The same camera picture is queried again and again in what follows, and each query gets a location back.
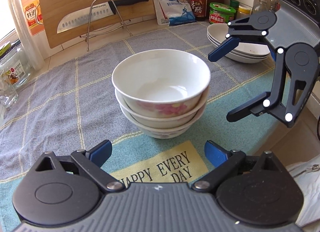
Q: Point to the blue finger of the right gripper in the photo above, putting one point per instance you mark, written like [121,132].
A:
[224,48]
[253,106]

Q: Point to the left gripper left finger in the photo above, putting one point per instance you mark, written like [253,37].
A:
[90,162]

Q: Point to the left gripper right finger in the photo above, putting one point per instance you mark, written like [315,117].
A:
[226,165]

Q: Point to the white plate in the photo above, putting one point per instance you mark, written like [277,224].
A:
[237,55]
[237,59]
[216,33]

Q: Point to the white bowl bottom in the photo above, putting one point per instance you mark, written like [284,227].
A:
[164,133]

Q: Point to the white bowl with pink flowers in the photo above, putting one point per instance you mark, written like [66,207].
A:
[161,83]

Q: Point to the green lid sauce jar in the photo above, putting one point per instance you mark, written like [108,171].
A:
[220,13]

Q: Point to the yellow lid spice jar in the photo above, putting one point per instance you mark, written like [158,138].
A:
[243,11]

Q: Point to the green lid small jar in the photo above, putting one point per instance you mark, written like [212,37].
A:
[234,4]

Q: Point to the clear glass bottle red cap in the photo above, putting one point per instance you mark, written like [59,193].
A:
[260,7]

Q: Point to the grey blue checked towel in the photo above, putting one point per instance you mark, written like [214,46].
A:
[73,106]

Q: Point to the white blue salt bag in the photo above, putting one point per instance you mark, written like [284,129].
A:
[173,12]

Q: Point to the large glass jar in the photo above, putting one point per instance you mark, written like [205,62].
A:
[15,63]

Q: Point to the orange cooking wine bottle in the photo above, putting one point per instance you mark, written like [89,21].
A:
[32,13]

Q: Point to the plastic wrap roll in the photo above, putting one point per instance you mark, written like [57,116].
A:
[34,56]

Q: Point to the wire board rack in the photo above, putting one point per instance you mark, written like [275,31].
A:
[104,30]

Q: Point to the black handled santoku knife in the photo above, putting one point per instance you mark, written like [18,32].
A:
[92,13]

